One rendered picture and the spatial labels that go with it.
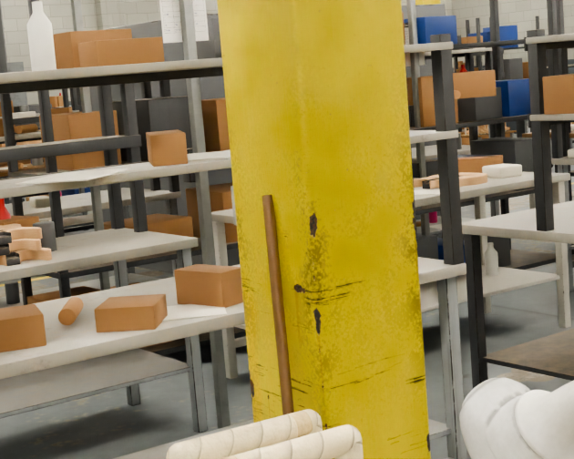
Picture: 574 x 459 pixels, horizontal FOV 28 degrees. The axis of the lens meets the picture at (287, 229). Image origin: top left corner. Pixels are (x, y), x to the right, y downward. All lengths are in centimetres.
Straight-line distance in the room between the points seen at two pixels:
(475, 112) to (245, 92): 556
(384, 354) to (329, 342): 15
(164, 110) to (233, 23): 400
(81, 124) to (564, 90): 276
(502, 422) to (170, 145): 215
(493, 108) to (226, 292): 465
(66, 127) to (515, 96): 333
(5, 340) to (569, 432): 218
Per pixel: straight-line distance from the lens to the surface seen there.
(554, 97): 453
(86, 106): 628
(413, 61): 756
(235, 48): 236
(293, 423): 134
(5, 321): 327
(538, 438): 135
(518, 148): 813
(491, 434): 139
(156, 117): 631
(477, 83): 698
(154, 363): 540
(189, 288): 362
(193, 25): 477
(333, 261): 225
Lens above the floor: 161
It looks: 8 degrees down
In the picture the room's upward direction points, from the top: 5 degrees counter-clockwise
